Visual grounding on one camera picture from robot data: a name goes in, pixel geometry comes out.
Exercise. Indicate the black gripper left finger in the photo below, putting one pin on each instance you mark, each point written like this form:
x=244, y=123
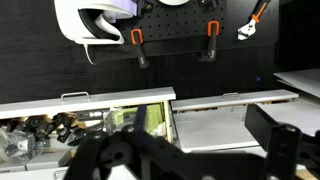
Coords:
x=100, y=156

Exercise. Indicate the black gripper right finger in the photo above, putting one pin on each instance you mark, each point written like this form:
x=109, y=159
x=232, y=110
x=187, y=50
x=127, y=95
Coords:
x=283, y=146

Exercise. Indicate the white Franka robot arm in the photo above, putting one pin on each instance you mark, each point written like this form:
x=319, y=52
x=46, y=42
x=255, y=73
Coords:
x=70, y=20

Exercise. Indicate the white drawer full of tools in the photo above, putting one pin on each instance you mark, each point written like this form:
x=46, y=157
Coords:
x=116, y=100

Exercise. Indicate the small white box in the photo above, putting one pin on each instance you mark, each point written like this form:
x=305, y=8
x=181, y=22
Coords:
x=46, y=160

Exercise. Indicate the green black flat box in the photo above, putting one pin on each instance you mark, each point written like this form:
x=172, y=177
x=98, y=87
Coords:
x=153, y=116

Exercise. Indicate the black hardware pile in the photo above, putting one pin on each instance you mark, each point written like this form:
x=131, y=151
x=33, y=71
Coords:
x=36, y=123

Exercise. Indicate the white box red label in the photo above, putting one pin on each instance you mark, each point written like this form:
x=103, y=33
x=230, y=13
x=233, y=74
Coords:
x=11, y=165

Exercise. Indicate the black clamp orange grip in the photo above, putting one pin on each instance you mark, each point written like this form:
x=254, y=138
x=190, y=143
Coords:
x=141, y=50
x=211, y=40

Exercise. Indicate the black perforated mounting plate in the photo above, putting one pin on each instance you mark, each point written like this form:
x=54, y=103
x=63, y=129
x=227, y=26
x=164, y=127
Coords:
x=180, y=30

